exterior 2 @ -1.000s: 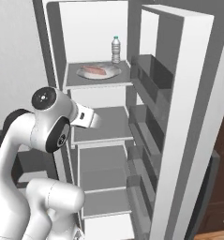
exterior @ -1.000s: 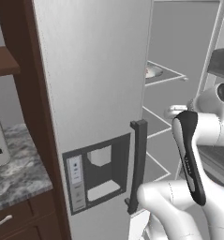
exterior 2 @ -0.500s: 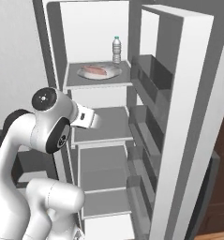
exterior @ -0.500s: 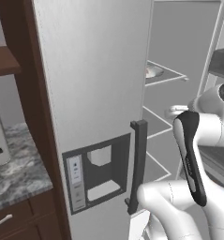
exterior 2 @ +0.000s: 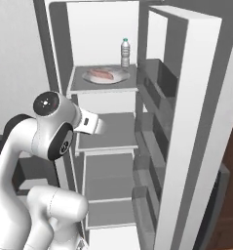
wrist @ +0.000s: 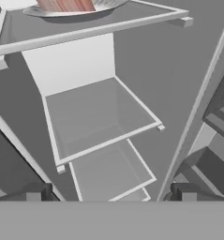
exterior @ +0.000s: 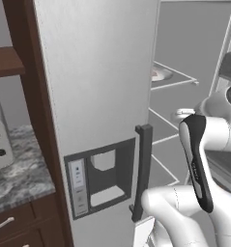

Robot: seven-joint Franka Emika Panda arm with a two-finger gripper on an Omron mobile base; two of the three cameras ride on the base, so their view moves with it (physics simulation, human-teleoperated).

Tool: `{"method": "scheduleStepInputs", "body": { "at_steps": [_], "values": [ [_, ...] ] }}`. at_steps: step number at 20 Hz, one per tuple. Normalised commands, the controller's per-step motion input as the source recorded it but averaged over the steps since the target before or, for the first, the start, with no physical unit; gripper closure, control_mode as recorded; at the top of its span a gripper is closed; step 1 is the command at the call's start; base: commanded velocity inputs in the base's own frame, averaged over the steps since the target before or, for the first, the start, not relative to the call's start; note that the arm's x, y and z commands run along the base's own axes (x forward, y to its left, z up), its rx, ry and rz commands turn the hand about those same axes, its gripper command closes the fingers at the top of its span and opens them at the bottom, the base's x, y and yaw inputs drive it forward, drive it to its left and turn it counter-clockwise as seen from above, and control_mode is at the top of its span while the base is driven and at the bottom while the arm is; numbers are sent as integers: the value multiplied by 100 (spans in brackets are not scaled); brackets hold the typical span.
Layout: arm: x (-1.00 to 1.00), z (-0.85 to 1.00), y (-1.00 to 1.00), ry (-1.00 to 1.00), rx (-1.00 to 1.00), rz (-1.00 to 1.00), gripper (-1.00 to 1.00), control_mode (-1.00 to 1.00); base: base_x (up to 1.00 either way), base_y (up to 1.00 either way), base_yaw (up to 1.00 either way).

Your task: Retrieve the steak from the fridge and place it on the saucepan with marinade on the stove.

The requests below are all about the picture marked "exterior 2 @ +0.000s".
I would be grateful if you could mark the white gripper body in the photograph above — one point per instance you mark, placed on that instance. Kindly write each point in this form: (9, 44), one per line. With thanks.
(101, 126)

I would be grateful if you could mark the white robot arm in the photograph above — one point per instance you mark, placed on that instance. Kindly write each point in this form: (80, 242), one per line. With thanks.
(14, 182)

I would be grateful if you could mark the grey fridge shelf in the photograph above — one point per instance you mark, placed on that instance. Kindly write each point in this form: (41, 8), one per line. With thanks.
(82, 85)
(118, 136)

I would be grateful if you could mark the grey fridge drawer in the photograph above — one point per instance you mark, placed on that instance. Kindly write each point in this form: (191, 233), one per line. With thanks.
(108, 175)
(111, 213)

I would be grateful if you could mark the raw pink steak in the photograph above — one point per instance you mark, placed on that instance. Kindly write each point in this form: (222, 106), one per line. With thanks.
(101, 74)

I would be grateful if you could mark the grey fridge door bin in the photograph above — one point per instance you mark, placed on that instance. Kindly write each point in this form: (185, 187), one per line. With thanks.
(153, 136)
(160, 76)
(145, 201)

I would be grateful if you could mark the white fridge door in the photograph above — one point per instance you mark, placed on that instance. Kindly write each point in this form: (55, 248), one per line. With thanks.
(192, 97)

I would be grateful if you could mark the white and grey fridge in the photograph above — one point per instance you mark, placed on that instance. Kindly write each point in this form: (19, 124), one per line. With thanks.
(101, 29)

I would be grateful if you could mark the white plate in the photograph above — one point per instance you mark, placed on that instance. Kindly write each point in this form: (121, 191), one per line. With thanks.
(121, 77)

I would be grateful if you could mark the clear water bottle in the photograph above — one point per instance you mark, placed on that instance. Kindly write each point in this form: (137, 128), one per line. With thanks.
(125, 53)

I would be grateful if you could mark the brown wooden cabinet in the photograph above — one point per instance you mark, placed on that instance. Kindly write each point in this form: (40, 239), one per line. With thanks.
(230, 182)

